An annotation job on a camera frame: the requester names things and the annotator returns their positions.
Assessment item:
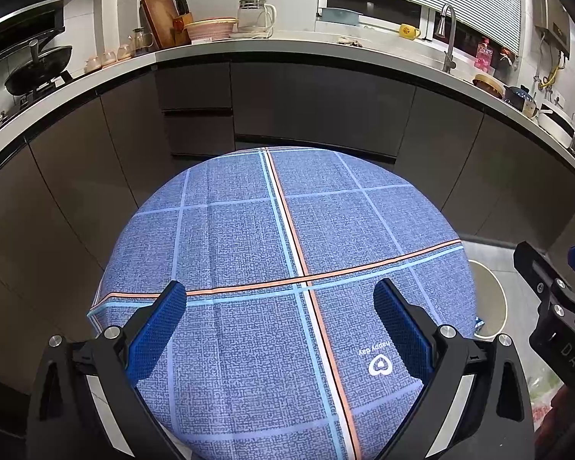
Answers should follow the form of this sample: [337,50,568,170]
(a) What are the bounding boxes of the yellow gas hose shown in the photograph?
[539,50,568,92]

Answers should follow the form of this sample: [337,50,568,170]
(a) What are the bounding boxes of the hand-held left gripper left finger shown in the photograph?
[26,279,189,460]

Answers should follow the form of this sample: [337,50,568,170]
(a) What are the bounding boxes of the black gas stove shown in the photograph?
[0,74,75,140]

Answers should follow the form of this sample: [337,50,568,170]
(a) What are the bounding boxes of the glass electric kettle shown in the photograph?
[230,0,277,39]

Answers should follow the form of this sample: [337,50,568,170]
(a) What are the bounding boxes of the glass jar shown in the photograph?
[131,28,155,54]

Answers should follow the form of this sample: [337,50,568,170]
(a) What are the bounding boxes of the beige round bin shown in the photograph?
[467,259,509,342]

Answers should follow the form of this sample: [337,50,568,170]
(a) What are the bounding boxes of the blue checked tablecloth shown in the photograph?
[87,146,477,460]

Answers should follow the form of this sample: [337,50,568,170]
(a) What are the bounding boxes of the pink woven basket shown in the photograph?
[184,18,239,41]

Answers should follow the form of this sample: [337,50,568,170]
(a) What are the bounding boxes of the black wok with lid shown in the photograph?
[5,41,74,97]

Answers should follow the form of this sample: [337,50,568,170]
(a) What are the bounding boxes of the blue cooking pot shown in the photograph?
[504,85,537,116]

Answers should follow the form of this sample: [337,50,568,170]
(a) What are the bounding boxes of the black range hood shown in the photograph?
[0,0,77,58]

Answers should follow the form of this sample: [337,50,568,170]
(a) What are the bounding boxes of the bamboo steamer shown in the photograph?
[473,74,504,94]

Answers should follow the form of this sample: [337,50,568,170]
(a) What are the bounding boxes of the silver water heater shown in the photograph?
[529,0,572,53]

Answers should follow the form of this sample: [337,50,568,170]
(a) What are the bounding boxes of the white kitchen countertop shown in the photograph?
[0,33,575,187]

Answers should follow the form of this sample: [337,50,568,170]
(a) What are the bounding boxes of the pink bottle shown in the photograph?
[474,37,494,72]

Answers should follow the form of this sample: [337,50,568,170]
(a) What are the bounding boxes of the wooden cutting board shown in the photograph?
[140,0,178,51]

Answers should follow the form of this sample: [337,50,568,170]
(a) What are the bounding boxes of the red printed plastic bag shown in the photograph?
[527,369,564,425]

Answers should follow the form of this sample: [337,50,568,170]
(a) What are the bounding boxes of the white frying pan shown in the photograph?
[539,103,575,137]

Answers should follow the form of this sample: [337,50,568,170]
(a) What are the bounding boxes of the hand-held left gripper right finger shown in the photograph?
[373,278,537,460]

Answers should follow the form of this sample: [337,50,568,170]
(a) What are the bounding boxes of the wooden knife block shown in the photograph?
[172,0,192,46]

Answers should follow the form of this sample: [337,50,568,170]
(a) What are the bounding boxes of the dark kitchen cabinets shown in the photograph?
[0,53,575,307]

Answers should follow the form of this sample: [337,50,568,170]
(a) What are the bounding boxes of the steel kitchen faucet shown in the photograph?
[438,4,458,74]

